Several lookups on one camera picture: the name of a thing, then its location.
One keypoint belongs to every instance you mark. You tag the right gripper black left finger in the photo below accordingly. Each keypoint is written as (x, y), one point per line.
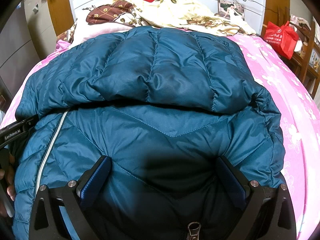
(47, 222)

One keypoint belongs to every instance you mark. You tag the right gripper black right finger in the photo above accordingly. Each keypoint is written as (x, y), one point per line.
(267, 212)

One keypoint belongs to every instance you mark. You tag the teal down puffer jacket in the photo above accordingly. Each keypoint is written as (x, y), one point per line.
(163, 105)

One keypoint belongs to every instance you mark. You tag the person's left hand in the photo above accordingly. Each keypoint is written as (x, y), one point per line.
(8, 174)

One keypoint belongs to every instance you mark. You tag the grey wardrobe cabinet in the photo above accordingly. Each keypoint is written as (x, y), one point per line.
(18, 54)

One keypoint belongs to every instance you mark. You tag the light pink pillow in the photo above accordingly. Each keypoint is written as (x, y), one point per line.
(85, 31)

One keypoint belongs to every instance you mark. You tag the wooden shelf unit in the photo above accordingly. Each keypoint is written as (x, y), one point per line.
(305, 60)

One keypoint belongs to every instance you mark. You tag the red shopping bag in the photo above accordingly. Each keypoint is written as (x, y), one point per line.
(282, 39)

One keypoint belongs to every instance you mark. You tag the cream floral quilt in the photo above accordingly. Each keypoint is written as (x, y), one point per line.
(180, 14)

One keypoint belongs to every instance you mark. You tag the photo poster on wall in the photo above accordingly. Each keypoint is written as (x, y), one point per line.
(230, 10)

